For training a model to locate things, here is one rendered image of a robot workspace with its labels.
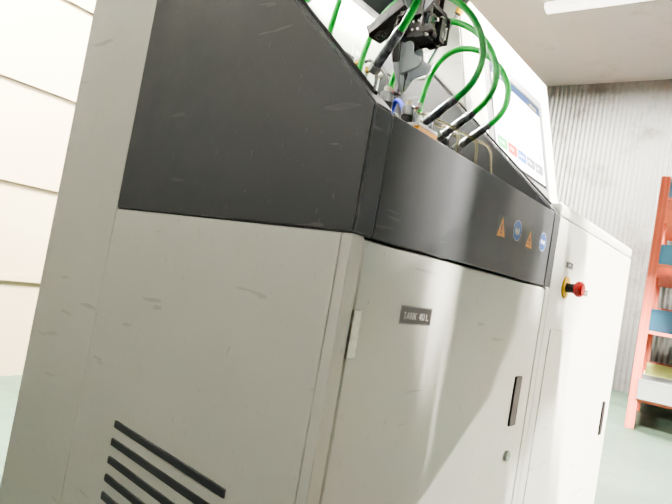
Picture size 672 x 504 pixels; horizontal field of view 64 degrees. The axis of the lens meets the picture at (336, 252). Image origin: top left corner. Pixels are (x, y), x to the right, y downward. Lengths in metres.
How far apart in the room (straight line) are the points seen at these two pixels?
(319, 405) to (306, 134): 0.35
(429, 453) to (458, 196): 0.40
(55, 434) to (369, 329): 0.73
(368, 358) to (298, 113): 0.34
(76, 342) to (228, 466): 0.50
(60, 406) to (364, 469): 0.67
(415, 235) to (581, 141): 6.59
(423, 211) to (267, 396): 0.33
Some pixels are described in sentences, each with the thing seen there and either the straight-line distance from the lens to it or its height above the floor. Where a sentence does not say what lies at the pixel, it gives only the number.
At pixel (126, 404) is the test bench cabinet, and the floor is 0.46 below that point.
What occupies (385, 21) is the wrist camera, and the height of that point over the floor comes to 1.26.
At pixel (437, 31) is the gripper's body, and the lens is 1.14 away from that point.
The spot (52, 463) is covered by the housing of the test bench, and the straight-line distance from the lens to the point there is 1.23.
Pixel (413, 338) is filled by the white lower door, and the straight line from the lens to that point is 0.78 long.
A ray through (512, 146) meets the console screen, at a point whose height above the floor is 1.20.
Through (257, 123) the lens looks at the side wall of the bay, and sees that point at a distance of 0.81.
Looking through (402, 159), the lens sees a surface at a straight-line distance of 0.71.
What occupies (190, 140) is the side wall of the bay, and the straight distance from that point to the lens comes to 0.94.
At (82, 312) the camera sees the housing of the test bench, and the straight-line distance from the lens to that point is 1.16.
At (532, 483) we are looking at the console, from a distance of 1.39.
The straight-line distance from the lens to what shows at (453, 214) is 0.83.
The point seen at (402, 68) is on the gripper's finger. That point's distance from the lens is 1.11.
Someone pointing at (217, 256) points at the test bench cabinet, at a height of 0.73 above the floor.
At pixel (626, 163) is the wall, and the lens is 7.13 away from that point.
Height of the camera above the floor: 0.74
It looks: 2 degrees up
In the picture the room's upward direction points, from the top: 10 degrees clockwise
